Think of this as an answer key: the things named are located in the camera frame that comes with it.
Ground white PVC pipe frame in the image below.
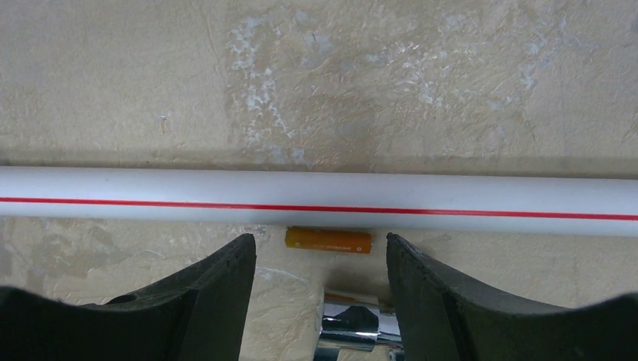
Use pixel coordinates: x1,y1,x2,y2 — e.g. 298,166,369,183
1,166,637,237

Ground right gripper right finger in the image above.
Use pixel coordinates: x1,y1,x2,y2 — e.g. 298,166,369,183
386,233,637,360

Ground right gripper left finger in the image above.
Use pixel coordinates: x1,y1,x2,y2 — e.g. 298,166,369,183
1,234,256,360

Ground chrome metal faucet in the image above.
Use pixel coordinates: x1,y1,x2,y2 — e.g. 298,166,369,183
313,290,406,360

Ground orange battery right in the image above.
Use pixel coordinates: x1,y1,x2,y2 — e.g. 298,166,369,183
284,227,372,254

